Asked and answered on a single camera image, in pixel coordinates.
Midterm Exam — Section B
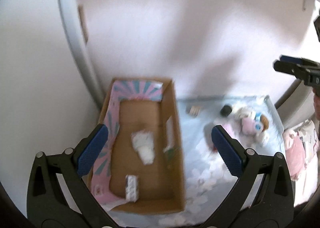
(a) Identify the brown cardboard box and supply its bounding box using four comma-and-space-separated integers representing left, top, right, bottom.
88, 78, 185, 214

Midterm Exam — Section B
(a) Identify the small black round object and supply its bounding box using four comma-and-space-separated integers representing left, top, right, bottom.
220, 104, 233, 117

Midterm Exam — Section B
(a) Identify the small wooden block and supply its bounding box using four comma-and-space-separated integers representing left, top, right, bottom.
187, 105, 201, 117

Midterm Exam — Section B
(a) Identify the pink fluffy cloth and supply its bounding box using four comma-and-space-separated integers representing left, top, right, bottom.
210, 123, 237, 153

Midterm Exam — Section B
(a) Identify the plush doll toy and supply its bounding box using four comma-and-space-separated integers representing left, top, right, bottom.
234, 106, 270, 147

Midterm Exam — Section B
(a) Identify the white spotted sock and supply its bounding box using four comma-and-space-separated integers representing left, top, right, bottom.
131, 130, 155, 165

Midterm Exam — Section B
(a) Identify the light blue floral blanket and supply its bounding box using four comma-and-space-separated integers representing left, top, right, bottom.
109, 98, 293, 227

